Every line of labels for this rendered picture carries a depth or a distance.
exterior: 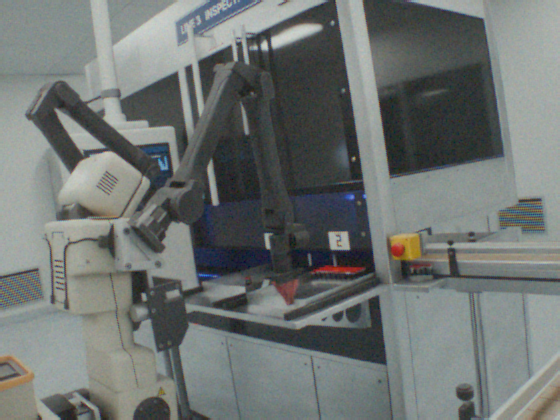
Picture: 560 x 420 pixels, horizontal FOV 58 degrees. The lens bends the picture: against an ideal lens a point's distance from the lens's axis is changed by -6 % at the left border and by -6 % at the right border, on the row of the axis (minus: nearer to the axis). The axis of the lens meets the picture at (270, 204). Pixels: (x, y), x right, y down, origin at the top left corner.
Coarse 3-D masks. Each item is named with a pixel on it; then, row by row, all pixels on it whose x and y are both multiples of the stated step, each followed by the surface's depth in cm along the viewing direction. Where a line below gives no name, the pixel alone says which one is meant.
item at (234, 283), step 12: (264, 264) 215; (228, 276) 203; (240, 276) 207; (252, 276) 210; (264, 276) 206; (204, 288) 195; (216, 288) 189; (228, 288) 183; (240, 288) 178; (252, 288) 178
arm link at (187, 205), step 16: (224, 64) 130; (240, 64) 128; (224, 80) 127; (240, 80) 129; (256, 80) 132; (224, 96) 127; (208, 112) 125; (224, 112) 127; (208, 128) 124; (192, 144) 124; (208, 144) 124; (192, 160) 122; (208, 160) 125; (176, 176) 123; (192, 176) 121; (176, 192) 118; (192, 192) 119; (176, 208) 117; (192, 208) 119
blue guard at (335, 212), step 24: (360, 192) 166; (216, 216) 228; (240, 216) 215; (312, 216) 184; (336, 216) 175; (360, 216) 168; (192, 240) 246; (216, 240) 231; (240, 240) 217; (264, 240) 206; (312, 240) 186; (360, 240) 169
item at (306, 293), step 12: (300, 276) 181; (372, 276) 167; (264, 288) 170; (300, 288) 176; (312, 288) 173; (324, 288) 171; (336, 288) 155; (252, 300) 164; (264, 300) 159; (276, 300) 155; (300, 300) 147; (312, 300) 148
